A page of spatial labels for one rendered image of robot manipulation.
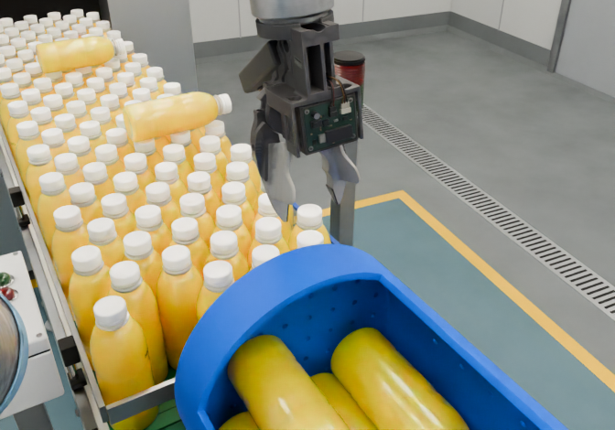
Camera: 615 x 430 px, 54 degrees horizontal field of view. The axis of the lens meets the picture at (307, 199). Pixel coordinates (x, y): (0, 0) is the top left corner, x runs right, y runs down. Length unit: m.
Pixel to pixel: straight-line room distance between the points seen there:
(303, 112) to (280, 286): 0.17
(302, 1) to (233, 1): 4.58
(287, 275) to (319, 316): 0.12
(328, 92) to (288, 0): 0.09
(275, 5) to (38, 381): 0.53
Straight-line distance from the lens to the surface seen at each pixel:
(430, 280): 2.59
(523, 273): 2.74
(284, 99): 0.54
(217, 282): 0.81
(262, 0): 0.54
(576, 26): 4.94
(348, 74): 1.09
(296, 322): 0.68
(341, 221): 1.24
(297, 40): 0.53
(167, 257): 0.85
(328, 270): 0.60
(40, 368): 0.81
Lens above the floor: 1.60
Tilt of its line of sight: 31 degrees down
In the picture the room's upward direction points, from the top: straight up
